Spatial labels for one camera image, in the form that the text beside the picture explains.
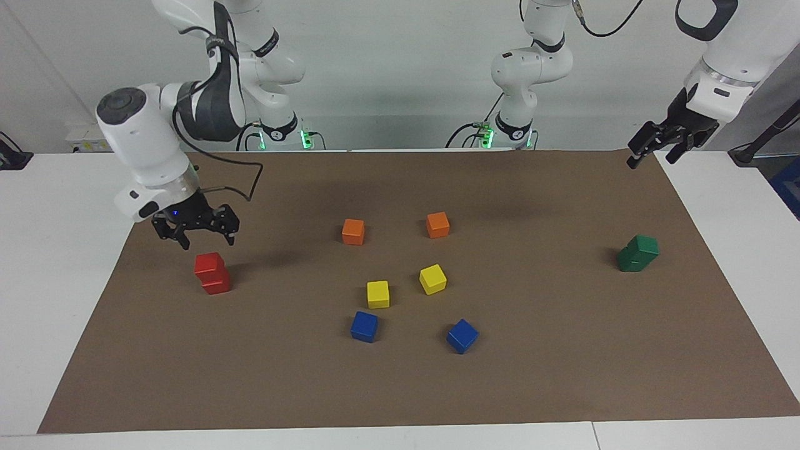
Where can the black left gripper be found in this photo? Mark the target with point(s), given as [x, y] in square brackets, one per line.
[687, 125]

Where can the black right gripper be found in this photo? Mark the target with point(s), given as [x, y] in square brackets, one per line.
[187, 212]

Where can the red wooden cube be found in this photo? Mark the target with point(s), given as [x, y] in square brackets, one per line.
[208, 262]
[217, 286]

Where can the green wooden cube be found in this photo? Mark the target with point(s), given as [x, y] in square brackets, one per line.
[644, 245]
[630, 262]

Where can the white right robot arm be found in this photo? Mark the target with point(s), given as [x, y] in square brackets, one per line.
[144, 144]

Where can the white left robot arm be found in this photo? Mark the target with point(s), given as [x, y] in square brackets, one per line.
[531, 69]

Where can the black stand with pole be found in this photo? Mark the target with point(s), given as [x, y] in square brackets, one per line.
[747, 153]

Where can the blue crate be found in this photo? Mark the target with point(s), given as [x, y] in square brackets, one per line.
[789, 187]

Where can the orange wooden cube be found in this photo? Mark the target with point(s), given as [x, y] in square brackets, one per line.
[437, 225]
[353, 232]

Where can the yellow wooden cube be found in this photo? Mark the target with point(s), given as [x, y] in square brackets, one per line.
[432, 279]
[378, 294]

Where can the blue wooden cube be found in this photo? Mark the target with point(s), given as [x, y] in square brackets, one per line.
[462, 336]
[364, 327]

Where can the brown paper table mat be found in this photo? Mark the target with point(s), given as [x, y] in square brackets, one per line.
[400, 387]

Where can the white wall socket box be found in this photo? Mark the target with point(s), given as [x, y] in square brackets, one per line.
[87, 142]

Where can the black clamp mount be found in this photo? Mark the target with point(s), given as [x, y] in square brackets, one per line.
[12, 159]

